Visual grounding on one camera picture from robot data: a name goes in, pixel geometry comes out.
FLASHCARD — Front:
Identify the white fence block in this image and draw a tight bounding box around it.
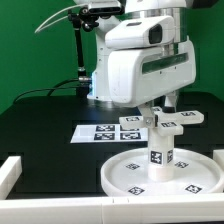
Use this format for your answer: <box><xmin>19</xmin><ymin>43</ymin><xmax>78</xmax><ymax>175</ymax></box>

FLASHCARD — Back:
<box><xmin>0</xmin><ymin>156</ymin><xmax>22</xmax><ymax>200</ymax></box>
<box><xmin>213</xmin><ymin>149</ymin><xmax>224</xmax><ymax>169</ymax></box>

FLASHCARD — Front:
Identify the black cable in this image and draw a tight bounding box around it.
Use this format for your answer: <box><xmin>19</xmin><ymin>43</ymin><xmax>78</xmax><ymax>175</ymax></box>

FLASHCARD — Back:
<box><xmin>13</xmin><ymin>78</ymin><xmax>88</xmax><ymax>104</ymax></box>

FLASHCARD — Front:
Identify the white round table top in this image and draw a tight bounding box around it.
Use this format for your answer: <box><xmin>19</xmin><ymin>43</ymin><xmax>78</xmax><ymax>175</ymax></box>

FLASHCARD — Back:
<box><xmin>101</xmin><ymin>148</ymin><xmax>224</xmax><ymax>197</ymax></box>

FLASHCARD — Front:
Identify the white cable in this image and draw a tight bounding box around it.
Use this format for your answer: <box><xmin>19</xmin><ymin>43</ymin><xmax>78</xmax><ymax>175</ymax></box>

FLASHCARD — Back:
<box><xmin>34</xmin><ymin>3</ymin><xmax>88</xmax><ymax>35</ymax></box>

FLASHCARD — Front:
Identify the white front fence rail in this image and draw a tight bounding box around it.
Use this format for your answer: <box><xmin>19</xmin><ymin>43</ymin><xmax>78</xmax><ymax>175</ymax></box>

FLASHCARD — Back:
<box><xmin>0</xmin><ymin>193</ymin><xmax>224</xmax><ymax>224</ymax></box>

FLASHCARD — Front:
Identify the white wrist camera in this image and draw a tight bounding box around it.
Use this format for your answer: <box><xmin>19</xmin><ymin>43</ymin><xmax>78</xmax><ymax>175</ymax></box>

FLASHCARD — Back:
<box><xmin>105</xmin><ymin>16</ymin><xmax>175</xmax><ymax>49</ymax></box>

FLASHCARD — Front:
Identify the white marker tag plate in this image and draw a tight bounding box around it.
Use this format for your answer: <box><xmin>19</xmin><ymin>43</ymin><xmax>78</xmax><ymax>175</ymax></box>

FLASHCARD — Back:
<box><xmin>71</xmin><ymin>124</ymin><xmax>148</xmax><ymax>143</ymax></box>

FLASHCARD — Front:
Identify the white right fence block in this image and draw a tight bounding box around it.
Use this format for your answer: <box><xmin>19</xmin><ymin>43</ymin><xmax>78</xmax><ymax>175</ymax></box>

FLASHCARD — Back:
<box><xmin>213</xmin><ymin>149</ymin><xmax>224</xmax><ymax>169</ymax></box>

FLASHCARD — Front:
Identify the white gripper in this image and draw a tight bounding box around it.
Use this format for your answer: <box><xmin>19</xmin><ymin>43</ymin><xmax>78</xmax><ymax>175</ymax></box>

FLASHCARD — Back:
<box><xmin>108</xmin><ymin>40</ymin><xmax>196</xmax><ymax>128</ymax></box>

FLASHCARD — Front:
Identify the white left fence block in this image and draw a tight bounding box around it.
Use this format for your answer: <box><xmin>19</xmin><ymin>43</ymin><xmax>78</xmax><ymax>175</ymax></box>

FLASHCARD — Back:
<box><xmin>0</xmin><ymin>156</ymin><xmax>22</xmax><ymax>200</ymax></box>

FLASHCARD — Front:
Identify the white cross-shaped table base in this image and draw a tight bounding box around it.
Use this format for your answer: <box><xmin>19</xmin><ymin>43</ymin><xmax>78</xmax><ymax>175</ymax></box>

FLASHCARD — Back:
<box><xmin>119</xmin><ymin>107</ymin><xmax>204</xmax><ymax>136</ymax></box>

